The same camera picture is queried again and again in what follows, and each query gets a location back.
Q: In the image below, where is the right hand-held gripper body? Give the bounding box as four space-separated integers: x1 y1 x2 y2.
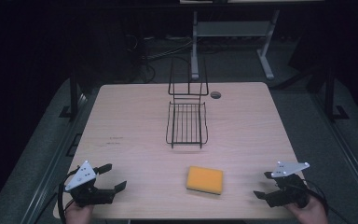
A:
266 161 310 209

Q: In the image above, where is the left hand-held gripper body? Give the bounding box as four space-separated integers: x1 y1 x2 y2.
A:
64 161 117 208

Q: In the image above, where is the person's right hand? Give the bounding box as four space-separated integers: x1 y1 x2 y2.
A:
284 195 329 224

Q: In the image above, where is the person's left hand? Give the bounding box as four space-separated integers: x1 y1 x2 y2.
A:
64 203 95 224

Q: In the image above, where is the yellow sponge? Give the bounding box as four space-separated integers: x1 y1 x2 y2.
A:
185 165 225 196

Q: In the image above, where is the grey metal stand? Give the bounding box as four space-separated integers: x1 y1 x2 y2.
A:
190 8 282 81

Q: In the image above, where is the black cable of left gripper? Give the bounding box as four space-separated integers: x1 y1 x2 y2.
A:
57 167 79 224

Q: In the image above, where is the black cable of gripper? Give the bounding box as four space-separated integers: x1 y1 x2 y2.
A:
57 167 79 224
303 178 352 224

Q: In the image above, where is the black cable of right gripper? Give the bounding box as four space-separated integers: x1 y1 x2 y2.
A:
303 178 352 224

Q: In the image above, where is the black metal post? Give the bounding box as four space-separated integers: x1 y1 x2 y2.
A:
324 63 351 122
59 62 81 121

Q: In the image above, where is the black wire rack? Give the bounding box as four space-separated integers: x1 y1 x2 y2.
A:
165 56 210 150

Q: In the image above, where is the bundle of floor cables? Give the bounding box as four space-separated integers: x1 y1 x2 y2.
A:
124 33 198 84

